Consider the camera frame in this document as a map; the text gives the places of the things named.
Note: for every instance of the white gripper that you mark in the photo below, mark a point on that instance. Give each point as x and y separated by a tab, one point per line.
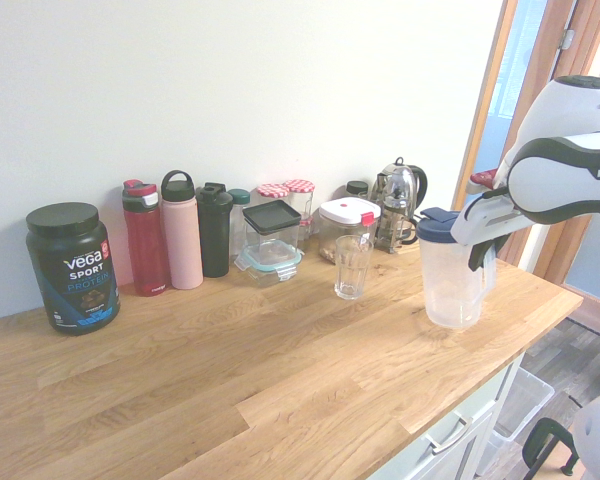
485	220

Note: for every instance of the clear pitcher with blue lid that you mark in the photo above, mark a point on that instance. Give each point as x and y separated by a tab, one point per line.
447	285

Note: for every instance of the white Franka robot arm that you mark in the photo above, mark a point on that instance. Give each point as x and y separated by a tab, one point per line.
570	180

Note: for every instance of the red water bottle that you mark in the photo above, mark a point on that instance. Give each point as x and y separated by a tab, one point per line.
147	240

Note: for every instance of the glass French press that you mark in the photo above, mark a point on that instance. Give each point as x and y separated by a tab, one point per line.
395	220

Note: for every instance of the clear drinking glass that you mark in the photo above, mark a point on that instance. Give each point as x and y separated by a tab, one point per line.
352	280

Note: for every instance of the cereal container with white lid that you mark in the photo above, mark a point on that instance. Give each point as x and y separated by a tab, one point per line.
347	210

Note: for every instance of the jar with dark lid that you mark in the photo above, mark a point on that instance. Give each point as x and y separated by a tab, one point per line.
357	187

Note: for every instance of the clear plastic storage bin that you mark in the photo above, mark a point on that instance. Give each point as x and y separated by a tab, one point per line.
525	400

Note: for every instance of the small jar red checkered lid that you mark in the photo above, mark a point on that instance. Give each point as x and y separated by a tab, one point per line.
306	225

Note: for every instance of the green black clamp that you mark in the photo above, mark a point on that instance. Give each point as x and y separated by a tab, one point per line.
535	440

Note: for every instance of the white base cabinet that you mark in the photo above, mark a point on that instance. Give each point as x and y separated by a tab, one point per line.
460	450

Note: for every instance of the tall jar red checkered lid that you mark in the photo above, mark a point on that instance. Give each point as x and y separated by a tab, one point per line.
271	191
300	186

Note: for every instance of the square container with black lid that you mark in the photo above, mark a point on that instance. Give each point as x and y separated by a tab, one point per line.
272	215

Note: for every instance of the glass container with teal lid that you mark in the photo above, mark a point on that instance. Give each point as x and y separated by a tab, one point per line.
267	265

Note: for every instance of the silver door hinge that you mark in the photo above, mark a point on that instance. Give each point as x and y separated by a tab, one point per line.
567	39

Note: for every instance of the clear jar with green lid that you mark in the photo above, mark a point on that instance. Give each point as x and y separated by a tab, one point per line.
239	197

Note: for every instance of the black shaker bottle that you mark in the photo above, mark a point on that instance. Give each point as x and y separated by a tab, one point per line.
215	235

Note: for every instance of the pink bottle with black cap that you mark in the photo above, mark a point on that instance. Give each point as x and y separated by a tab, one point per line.
182	240

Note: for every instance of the black protein powder tub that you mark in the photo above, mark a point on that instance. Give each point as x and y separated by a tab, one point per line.
75	270

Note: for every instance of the wooden door frame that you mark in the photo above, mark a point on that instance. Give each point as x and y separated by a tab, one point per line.
490	100

